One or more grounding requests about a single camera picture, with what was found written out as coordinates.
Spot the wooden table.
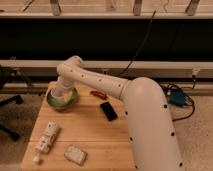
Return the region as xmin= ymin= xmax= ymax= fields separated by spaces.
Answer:
xmin=21 ymin=84 xmax=135 ymax=171

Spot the white wrapped block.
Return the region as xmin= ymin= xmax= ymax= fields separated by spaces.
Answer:
xmin=64 ymin=145 xmax=87 ymax=165

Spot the black office chair base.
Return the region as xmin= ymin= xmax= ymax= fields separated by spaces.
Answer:
xmin=0 ymin=64 xmax=25 ymax=142

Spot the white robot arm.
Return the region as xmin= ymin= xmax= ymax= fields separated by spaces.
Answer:
xmin=57 ymin=56 xmax=186 ymax=171

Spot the blue electronics box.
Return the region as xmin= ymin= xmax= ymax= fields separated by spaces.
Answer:
xmin=169 ymin=89 xmax=186 ymax=107

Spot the green ceramic bowl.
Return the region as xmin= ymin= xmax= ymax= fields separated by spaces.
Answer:
xmin=46 ymin=88 xmax=78 ymax=110

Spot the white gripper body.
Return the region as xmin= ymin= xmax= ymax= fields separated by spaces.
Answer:
xmin=51 ymin=82 xmax=73 ymax=99

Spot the black smartphone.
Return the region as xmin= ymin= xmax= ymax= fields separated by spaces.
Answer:
xmin=100 ymin=102 xmax=117 ymax=121

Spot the black hanging cable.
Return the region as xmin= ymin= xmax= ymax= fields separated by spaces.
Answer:
xmin=118 ymin=9 xmax=157 ymax=77

